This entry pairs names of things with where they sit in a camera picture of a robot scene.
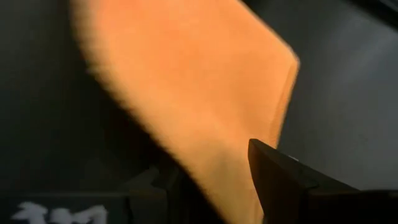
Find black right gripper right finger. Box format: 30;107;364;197
247;138;358;224

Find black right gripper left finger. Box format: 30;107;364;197
119;166;191;224

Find orange microfiber towel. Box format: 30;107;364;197
70;0;301;224

